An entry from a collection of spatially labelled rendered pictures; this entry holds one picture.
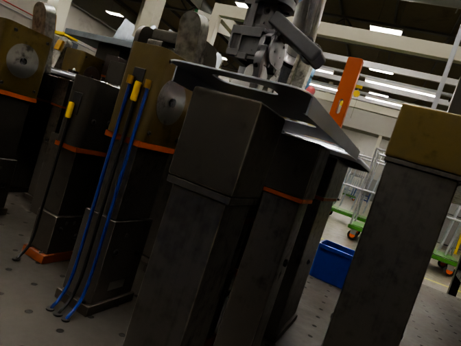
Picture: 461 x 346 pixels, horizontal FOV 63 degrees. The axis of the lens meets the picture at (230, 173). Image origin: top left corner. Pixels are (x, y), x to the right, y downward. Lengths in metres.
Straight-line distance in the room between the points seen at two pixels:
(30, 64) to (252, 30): 0.40
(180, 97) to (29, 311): 0.32
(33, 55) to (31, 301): 0.43
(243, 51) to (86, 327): 0.48
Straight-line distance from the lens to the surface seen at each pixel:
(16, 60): 0.77
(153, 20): 8.82
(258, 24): 0.71
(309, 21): 1.26
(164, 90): 0.48
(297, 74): 0.83
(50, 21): 0.81
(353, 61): 0.81
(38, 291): 0.57
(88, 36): 1.37
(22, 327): 0.50
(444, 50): 6.97
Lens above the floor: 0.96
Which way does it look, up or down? 4 degrees down
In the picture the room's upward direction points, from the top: 18 degrees clockwise
